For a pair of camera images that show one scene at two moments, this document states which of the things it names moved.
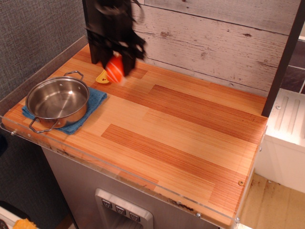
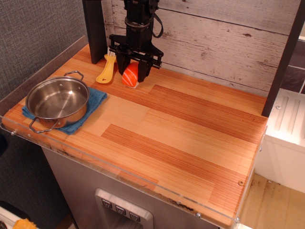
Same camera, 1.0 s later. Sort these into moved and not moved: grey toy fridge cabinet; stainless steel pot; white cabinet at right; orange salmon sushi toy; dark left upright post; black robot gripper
Moved: black robot gripper; orange salmon sushi toy
Not moved: grey toy fridge cabinet; white cabinet at right; dark left upright post; stainless steel pot
